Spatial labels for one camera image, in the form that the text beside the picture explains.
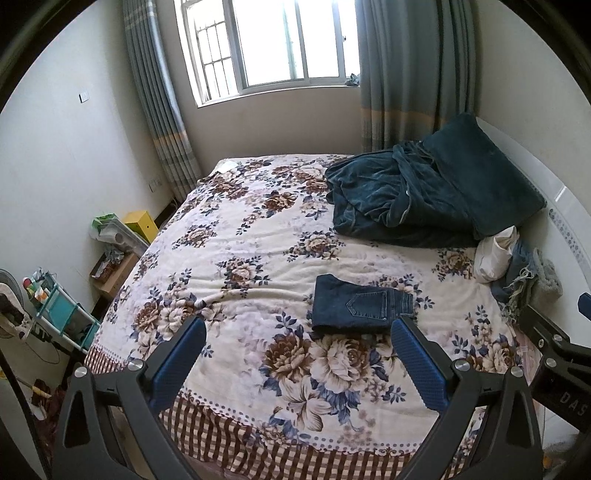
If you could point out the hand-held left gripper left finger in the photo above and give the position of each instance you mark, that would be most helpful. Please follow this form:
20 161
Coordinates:
180 364

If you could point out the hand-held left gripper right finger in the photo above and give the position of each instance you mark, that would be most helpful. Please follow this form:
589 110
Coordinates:
418 364

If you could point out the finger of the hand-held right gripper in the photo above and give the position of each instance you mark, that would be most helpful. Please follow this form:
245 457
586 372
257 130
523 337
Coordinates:
585 305
545 332

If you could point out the blue denim pants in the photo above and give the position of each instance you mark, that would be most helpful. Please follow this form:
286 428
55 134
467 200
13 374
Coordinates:
351 304

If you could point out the grey-blue fringed cloth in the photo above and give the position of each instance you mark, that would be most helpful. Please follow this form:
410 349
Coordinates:
526 277

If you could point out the white cloth bundle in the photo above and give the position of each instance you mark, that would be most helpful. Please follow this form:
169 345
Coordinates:
491 258

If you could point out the wooden bedside table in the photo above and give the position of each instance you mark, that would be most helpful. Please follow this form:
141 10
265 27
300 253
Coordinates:
115 277

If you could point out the white headboard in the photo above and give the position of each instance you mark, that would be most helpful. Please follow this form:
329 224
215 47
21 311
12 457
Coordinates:
568 194

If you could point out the teal shelf cart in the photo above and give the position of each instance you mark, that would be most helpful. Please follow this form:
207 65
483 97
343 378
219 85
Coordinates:
60 309

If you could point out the yellow box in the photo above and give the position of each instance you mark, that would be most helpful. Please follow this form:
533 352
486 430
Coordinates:
141 226

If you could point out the floral bed blanket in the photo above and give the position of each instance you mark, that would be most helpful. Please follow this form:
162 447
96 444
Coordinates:
258 240

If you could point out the dark teal quilt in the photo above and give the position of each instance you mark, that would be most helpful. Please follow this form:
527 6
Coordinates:
392 198

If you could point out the dark teal pillow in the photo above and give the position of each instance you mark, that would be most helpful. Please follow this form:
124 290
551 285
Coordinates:
480 170

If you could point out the white fan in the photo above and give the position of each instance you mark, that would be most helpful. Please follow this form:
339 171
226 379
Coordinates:
10 300

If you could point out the white paper sheet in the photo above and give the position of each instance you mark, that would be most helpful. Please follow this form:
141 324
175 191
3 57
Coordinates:
227 167

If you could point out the grey-blue striped curtain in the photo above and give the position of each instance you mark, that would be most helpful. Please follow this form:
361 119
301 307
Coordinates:
406 69
157 92

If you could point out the small cloth on windowsill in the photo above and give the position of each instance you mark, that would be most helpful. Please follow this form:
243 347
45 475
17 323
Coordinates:
353 80

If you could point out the window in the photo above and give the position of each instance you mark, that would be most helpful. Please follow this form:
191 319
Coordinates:
268 46

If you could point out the wall outlet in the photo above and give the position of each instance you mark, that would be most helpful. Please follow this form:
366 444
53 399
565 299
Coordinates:
155 183

